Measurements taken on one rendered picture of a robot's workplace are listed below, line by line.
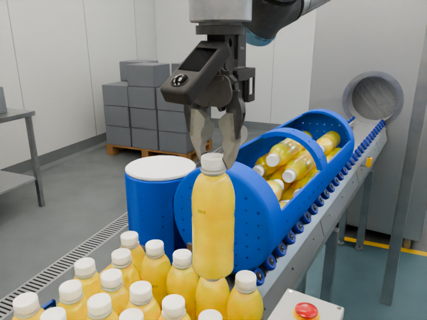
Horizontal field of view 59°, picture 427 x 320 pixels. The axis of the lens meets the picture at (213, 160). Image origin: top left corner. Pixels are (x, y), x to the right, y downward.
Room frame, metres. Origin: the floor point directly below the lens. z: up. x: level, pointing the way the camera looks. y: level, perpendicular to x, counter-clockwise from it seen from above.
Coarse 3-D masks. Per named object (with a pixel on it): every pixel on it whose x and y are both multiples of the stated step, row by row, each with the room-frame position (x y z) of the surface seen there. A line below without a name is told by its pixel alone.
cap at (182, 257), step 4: (176, 252) 0.68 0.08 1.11; (180, 252) 0.68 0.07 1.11; (184, 252) 0.68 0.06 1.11; (188, 252) 0.68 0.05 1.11; (176, 256) 0.66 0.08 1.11; (180, 256) 0.66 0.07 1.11; (184, 256) 0.66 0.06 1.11; (188, 256) 0.66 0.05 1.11; (176, 260) 0.66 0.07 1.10; (180, 260) 0.65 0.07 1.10; (184, 260) 0.65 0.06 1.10; (188, 260) 0.66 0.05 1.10; (176, 264) 0.66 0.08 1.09; (180, 264) 0.65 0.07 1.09; (184, 264) 0.65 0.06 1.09; (188, 264) 0.66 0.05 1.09
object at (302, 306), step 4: (300, 304) 0.51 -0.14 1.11; (304, 304) 0.51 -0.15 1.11; (308, 304) 0.51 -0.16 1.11; (312, 304) 0.51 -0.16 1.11; (296, 308) 0.50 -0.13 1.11; (300, 308) 0.50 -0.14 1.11; (304, 308) 0.50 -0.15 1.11; (308, 308) 0.50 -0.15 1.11; (312, 308) 0.50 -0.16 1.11; (316, 308) 0.50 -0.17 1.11; (296, 312) 0.50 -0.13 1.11; (300, 312) 0.49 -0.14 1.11; (304, 312) 0.49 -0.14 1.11; (308, 312) 0.49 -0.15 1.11; (312, 312) 0.49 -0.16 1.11; (316, 312) 0.49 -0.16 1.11; (304, 316) 0.49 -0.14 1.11; (308, 316) 0.48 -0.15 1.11; (312, 316) 0.49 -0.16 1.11
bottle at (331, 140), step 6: (330, 132) 1.51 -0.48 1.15; (336, 132) 1.53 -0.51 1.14; (318, 138) 1.45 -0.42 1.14; (324, 138) 1.42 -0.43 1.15; (330, 138) 1.43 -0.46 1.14; (336, 138) 1.47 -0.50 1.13; (318, 144) 1.39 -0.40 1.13; (324, 144) 1.39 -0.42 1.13; (330, 144) 1.40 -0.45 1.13; (336, 144) 1.46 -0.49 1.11; (330, 150) 1.40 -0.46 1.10
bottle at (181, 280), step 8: (192, 264) 0.68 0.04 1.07; (168, 272) 0.67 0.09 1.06; (176, 272) 0.65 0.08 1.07; (184, 272) 0.65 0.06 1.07; (192, 272) 0.66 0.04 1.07; (168, 280) 0.66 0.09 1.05; (176, 280) 0.64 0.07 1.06; (184, 280) 0.64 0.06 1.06; (192, 280) 0.65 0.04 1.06; (168, 288) 0.65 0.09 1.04; (176, 288) 0.64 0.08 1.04; (184, 288) 0.64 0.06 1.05; (192, 288) 0.64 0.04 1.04; (184, 296) 0.64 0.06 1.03; (192, 296) 0.64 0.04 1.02; (192, 304) 0.64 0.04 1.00; (192, 312) 0.64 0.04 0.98
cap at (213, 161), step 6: (204, 156) 0.56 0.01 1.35; (210, 156) 0.56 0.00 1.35; (216, 156) 0.56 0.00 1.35; (222, 156) 0.56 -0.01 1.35; (204, 162) 0.55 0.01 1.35; (210, 162) 0.54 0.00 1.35; (216, 162) 0.54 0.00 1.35; (222, 162) 0.55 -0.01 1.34; (204, 168) 0.55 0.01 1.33; (210, 168) 0.54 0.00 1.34; (216, 168) 0.54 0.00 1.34; (222, 168) 0.55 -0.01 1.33
